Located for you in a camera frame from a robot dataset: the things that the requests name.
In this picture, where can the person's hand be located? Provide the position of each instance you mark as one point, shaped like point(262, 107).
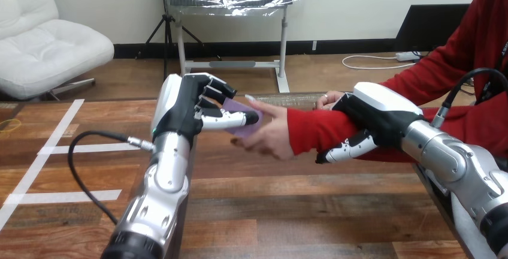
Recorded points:
point(274, 134)
point(328, 100)

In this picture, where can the person's body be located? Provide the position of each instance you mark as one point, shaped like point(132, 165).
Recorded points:
point(490, 15)

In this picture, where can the white power strip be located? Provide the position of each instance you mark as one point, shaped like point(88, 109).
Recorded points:
point(406, 55)

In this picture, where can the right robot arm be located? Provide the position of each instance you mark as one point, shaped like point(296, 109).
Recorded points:
point(452, 162)

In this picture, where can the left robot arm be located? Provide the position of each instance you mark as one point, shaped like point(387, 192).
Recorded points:
point(158, 197)

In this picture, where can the purple block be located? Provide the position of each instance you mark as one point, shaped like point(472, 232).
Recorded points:
point(246, 130)

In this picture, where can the white cushioned chair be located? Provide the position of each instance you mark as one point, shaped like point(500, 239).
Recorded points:
point(43, 46)

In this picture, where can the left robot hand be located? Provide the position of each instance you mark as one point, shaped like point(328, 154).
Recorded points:
point(178, 106)

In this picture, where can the black tripod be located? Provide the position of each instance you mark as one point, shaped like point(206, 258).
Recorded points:
point(167, 30)

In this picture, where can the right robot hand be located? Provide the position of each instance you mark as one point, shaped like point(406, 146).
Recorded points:
point(381, 118)

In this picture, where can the dark screen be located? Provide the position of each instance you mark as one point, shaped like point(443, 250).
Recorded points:
point(432, 27)

